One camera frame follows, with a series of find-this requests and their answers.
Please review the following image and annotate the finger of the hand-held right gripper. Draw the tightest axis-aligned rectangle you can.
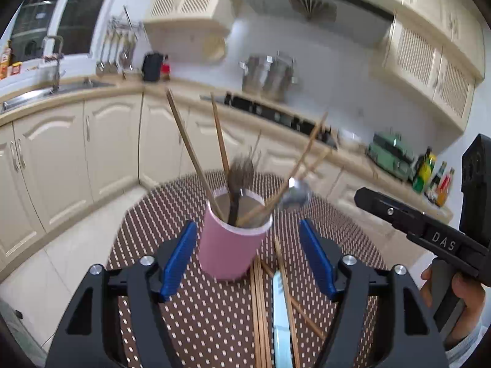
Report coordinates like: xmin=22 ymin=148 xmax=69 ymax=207
xmin=354 ymin=187 xmax=427 ymax=240

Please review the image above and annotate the person's right hand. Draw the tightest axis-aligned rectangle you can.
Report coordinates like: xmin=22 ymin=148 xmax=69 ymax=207
xmin=421 ymin=266 xmax=483 ymax=351

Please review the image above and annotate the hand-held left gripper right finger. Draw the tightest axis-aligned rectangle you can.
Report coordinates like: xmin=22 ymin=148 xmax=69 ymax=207
xmin=299 ymin=218 xmax=449 ymax=368

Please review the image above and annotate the steel faucet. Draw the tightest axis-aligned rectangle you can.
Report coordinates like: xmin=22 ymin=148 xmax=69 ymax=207
xmin=40 ymin=35 xmax=65 ymax=93

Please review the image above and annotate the steel double sink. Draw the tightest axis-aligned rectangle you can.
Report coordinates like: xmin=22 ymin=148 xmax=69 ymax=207
xmin=0 ymin=79 xmax=116 ymax=113

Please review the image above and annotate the black electric kettle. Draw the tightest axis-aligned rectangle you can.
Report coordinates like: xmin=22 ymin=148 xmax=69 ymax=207
xmin=142 ymin=52 xmax=165 ymax=82

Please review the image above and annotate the amber bottle red label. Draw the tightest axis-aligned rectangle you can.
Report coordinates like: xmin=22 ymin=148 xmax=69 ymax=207
xmin=435 ymin=167 xmax=455 ymax=208

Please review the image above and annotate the steel steamer pot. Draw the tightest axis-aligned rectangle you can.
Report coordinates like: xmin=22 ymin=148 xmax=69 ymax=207
xmin=240 ymin=51 xmax=299 ymax=102

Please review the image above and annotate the beige kitchen countertop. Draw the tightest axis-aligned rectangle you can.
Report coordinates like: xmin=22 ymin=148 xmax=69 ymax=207
xmin=0 ymin=75 xmax=453 ymax=223

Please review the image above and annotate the dark olive oil bottle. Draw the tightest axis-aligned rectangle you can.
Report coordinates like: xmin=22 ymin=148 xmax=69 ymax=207
xmin=413 ymin=146 xmax=432 ymax=192

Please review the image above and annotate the light blue knife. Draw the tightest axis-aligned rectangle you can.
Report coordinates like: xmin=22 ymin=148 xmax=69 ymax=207
xmin=271 ymin=269 xmax=295 ymax=368

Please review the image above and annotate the brown polka dot tablecloth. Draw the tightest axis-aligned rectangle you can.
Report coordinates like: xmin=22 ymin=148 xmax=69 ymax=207
xmin=105 ymin=169 xmax=388 ymax=368

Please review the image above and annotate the steel spoon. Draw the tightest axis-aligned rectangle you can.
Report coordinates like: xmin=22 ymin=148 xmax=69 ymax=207
xmin=238 ymin=177 xmax=312 ymax=226

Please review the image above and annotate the dark sauce bottle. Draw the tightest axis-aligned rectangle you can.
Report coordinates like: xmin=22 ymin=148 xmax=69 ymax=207
xmin=427 ymin=161 xmax=447 ymax=202

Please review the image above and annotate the black range hood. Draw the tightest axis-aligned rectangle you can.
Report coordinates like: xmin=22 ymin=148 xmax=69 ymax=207
xmin=229 ymin=0 xmax=396 ymax=47

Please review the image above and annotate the green electric cooker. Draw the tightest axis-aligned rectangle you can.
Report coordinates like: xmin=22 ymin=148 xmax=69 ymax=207
xmin=366 ymin=131 xmax=419 ymax=182

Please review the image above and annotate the person's right forearm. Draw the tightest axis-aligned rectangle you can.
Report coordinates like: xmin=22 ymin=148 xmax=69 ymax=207
xmin=445 ymin=322 xmax=484 ymax=365

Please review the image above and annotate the green bottle yellow cap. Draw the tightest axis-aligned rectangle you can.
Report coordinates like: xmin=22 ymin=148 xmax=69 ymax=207
xmin=416 ymin=153 xmax=438 ymax=194

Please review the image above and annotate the cream upper wall cabinet row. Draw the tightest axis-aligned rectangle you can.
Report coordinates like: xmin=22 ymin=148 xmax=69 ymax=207
xmin=151 ymin=0 xmax=487 ymax=81

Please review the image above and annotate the white bowl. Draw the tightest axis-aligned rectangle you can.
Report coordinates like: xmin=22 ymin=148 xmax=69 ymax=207
xmin=338 ymin=129 xmax=363 ymax=152

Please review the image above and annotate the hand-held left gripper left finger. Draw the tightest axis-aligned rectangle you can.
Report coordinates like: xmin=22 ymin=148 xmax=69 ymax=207
xmin=45 ymin=220 xmax=198 ymax=368

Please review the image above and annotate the white framed window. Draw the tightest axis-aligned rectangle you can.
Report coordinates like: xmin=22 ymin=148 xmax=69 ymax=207
xmin=8 ymin=0 xmax=112 ymax=64

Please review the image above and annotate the wall utensil rail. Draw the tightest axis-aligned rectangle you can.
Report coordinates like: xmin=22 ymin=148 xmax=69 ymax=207
xmin=105 ymin=6 xmax=145 ymax=33

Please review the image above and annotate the round bamboo trivet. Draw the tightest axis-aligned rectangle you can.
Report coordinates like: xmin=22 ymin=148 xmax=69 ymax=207
xmin=199 ymin=34 xmax=227 ymax=62

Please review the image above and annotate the cream lattice door wall cabinet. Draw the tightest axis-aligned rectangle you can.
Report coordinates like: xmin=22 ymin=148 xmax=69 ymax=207
xmin=144 ymin=0 xmax=234 ymax=41
xmin=381 ymin=11 xmax=478 ymax=131

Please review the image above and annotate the dark handled fork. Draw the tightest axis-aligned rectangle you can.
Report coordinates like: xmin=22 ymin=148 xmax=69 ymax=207
xmin=226 ymin=152 xmax=257 ymax=226

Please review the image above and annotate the pink cup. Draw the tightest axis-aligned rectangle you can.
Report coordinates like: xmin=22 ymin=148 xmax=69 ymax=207
xmin=197 ymin=186 xmax=274 ymax=281

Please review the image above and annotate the bundle of wooden chopsticks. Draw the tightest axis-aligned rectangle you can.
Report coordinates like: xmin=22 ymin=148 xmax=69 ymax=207
xmin=165 ymin=87 xmax=334 ymax=368

